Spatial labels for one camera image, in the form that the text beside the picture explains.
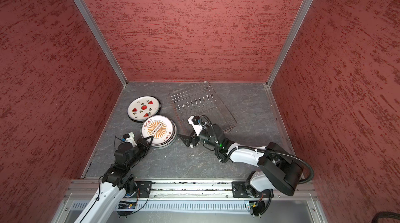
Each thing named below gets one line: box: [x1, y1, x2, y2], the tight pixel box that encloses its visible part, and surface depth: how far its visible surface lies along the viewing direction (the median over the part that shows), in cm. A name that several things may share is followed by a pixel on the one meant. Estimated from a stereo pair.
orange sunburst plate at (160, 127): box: [140, 114, 175, 146], surface depth 88 cm
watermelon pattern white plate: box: [127, 95, 161, 123], surface depth 105 cm
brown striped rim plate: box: [127, 95, 162, 123], surface depth 105 cm
